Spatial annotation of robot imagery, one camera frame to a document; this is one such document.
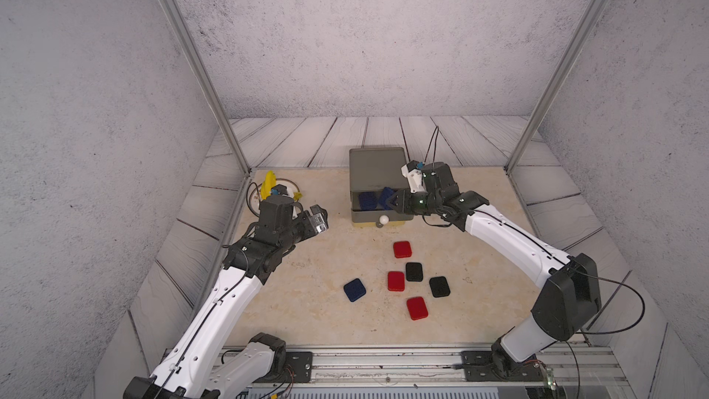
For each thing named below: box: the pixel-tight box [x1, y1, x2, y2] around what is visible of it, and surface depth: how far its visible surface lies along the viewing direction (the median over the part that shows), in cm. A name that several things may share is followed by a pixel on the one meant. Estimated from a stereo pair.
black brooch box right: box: [429, 276, 451, 298], surface depth 89 cm
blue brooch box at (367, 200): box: [358, 191, 378, 211], surface depth 93 cm
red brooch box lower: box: [406, 296, 429, 321], surface depth 84 cm
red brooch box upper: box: [393, 240, 413, 259], surface depth 98 cm
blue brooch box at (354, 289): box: [343, 278, 367, 303], surface depth 88 cm
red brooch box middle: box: [387, 271, 406, 292], surface depth 91 cm
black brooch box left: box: [405, 262, 424, 282], surface depth 92 cm
